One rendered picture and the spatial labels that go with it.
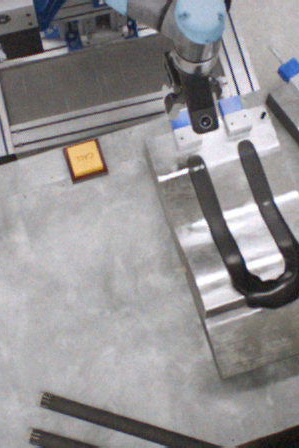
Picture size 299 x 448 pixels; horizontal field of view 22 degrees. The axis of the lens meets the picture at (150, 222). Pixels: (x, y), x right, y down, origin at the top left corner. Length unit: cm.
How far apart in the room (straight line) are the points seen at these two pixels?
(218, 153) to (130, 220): 23
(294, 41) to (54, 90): 86
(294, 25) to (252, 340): 148
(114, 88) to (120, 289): 93
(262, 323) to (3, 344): 52
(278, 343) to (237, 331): 8
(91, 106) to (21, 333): 96
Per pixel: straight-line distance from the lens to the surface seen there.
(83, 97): 237
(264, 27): 275
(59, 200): 164
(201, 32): 116
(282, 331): 154
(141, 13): 121
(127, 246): 161
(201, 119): 132
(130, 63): 241
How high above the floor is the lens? 237
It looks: 75 degrees down
